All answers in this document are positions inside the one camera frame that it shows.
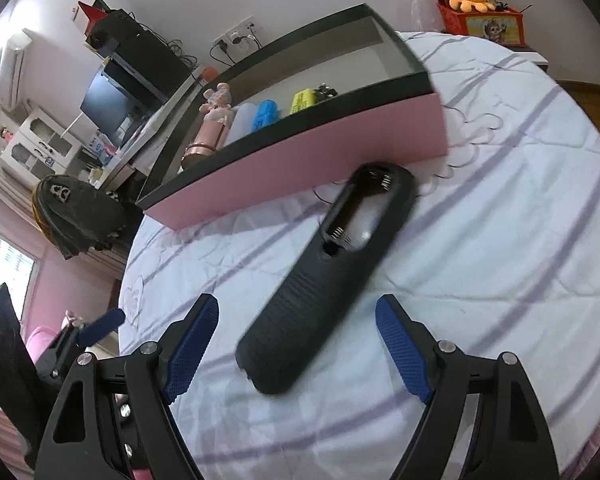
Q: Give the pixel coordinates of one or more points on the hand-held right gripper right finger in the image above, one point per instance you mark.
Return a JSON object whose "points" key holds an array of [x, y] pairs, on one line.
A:
{"points": [[402, 345]]}

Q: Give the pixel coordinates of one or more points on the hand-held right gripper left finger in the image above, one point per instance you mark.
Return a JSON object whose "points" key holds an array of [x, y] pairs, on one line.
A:
{"points": [[190, 350]]}

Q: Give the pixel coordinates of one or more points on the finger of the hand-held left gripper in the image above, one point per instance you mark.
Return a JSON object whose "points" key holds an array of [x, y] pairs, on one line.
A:
{"points": [[102, 322]]}

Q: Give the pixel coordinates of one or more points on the black remote control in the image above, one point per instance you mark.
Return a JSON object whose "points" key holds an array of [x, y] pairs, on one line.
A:
{"points": [[290, 335]]}

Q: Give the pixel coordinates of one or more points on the rose gold metal cup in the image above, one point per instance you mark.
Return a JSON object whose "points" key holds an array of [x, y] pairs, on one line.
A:
{"points": [[202, 147]]}

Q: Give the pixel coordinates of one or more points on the pink box with black rim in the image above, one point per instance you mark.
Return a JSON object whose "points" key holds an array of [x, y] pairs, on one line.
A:
{"points": [[305, 160]]}

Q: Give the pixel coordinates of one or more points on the clear tube with blue cap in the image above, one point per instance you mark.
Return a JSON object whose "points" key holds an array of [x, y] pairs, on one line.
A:
{"points": [[241, 122]]}

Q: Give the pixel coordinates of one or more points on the blue highlighter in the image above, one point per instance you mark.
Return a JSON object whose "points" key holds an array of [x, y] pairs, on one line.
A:
{"points": [[266, 115]]}

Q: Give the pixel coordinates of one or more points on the yellow highlighter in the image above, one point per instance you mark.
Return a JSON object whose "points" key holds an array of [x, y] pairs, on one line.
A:
{"points": [[302, 101]]}

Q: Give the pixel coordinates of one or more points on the black beaded hair clip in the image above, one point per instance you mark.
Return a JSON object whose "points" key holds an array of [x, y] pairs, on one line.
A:
{"points": [[325, 92]]}

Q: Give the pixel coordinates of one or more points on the pink blanket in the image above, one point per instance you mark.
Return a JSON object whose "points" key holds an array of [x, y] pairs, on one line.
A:
{"points": [[40, 335]]}

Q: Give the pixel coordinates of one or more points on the window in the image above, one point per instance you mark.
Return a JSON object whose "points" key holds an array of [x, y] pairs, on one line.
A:
{"points": [[5, 265]]}

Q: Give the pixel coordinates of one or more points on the grey jacket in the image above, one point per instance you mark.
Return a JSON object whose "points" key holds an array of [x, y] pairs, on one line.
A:
{"points": [[75, 215]]}

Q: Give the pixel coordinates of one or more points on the white striped quilt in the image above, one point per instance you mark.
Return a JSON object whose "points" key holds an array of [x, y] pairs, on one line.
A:
{"points": [[480, 260]]}

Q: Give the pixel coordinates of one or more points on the blue and white carton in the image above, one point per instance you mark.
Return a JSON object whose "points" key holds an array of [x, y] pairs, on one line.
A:
{"points": [[101, 152]]}

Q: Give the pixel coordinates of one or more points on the white glass door cabinet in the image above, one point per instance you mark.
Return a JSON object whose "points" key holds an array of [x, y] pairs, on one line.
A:
{"points": [[35, 145]]}

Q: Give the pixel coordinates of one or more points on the small doll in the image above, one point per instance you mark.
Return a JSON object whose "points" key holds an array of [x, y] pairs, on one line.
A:
{"points": [[4, 134]]}

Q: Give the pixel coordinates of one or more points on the black computer monitor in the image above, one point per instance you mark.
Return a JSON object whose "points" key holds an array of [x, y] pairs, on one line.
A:
{"points": [[105, 105]]}

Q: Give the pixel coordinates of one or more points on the white desk with drawers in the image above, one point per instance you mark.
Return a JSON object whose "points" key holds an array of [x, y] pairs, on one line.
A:
{"points": [[172, 105]]}

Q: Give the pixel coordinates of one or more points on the black computer tower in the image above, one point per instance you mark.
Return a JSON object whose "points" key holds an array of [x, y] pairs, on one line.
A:
{"points": [[150, 67]]}

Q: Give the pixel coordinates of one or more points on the white air conditioner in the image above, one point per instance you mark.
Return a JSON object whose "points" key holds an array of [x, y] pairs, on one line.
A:
{"points": [[11, 70]]}

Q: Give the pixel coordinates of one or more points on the black speaker box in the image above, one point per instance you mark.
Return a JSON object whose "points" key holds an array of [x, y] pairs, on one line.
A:
{"points": [[110, 30]]}

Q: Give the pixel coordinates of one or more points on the red and white calendar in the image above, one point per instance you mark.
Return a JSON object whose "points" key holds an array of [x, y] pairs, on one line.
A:
{"points": [[87, 12]]}

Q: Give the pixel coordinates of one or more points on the low white cabinet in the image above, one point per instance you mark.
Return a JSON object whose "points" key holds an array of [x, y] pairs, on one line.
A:
{"points": [[537, 57]]}

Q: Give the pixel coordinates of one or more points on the red storage box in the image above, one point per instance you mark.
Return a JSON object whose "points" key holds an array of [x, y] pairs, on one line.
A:
{"points": [[485, 27]]}

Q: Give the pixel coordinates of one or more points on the clear plastic bag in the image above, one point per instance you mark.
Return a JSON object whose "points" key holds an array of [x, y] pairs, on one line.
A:
{"points": [[415, 5]]}

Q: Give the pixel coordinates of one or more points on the white wall socket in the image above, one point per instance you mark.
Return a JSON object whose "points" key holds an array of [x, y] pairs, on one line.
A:
{"points": [[240, 32]]}

